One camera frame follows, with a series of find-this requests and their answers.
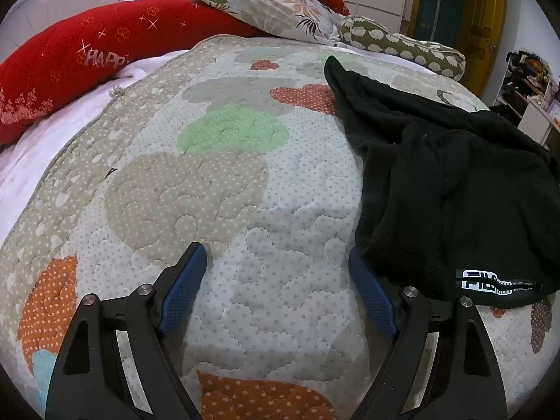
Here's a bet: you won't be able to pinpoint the black pants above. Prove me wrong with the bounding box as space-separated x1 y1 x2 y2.
324 55 560 311

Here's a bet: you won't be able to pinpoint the white cabinet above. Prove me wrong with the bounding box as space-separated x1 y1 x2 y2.
518 96 560 149

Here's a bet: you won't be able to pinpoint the yellow door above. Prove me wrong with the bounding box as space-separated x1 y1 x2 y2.
455 0 508 97

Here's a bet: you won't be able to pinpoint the long red pillow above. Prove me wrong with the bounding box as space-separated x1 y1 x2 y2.
0 0 259 145

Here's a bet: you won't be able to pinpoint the white bed sheet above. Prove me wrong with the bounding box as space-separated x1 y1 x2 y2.
0 50 189 246

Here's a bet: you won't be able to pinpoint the floral pillow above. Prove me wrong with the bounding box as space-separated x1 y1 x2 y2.
190 0 351 47

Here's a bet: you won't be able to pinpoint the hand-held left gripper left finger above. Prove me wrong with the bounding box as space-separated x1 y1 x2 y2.
45 242 208 420

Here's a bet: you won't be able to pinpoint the green door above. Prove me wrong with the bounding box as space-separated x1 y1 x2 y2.
413 0 467 49

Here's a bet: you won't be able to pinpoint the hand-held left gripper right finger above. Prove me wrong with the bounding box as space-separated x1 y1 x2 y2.
349 248 509 420

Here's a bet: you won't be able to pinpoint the heart-patterned quilt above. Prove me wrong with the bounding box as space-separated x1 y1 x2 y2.
0 34 554 420

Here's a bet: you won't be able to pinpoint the shoe rack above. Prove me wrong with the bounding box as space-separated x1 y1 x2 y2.
494 48 558 117

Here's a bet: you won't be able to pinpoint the white electric fan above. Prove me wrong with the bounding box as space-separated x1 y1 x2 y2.
0 0 123 27

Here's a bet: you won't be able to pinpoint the olive patterned bolster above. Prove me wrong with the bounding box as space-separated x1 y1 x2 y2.
337 15 468 82

